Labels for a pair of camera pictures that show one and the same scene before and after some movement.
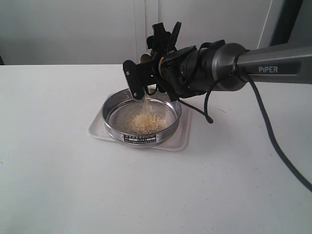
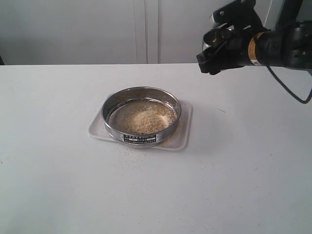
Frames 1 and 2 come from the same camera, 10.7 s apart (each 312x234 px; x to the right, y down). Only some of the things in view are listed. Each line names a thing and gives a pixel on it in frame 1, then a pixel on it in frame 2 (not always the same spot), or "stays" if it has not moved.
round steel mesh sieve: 140,123 stays
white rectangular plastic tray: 180,141 stays
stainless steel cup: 144,57 -> 214,36
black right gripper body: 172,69 -> 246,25
